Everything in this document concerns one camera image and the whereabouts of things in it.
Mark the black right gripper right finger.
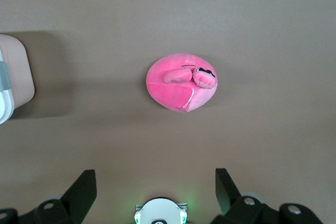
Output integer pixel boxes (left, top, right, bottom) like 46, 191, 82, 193
212, 167, 324, 224

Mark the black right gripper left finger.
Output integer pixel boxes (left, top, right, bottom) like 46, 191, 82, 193
0, 168, 98, 224

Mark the pink plush toy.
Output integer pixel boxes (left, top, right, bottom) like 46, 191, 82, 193
145, 52, 218, 113

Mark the clear plastic bin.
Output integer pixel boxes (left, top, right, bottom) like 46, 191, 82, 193
0, 34, 36, 112

